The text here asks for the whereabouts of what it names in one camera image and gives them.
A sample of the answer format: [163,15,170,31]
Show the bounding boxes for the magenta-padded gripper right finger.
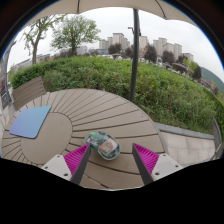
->
[131,142,184,186]

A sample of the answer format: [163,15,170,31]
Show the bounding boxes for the blue mouse pad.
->
[8,105,53,140]

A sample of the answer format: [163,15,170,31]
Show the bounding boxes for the distant apartment buildings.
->
[98,32,194,63]

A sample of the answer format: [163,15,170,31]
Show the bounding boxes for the distant dark trees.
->
[108,42,203,81]

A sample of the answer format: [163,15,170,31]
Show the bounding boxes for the round leafy tree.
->
[50,14,102,56]

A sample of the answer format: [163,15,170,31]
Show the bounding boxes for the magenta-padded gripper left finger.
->
[41,143,92,186]

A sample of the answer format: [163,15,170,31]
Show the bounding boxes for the dark parasol pole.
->
[128,8,141,103]

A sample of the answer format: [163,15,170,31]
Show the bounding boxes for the brown slatted chair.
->
[11,76,47,111]

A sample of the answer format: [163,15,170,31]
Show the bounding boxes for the green hedge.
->
[9,55,224,134]

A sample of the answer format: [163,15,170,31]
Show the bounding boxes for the thin sparse tree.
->
[21,14,64,65]

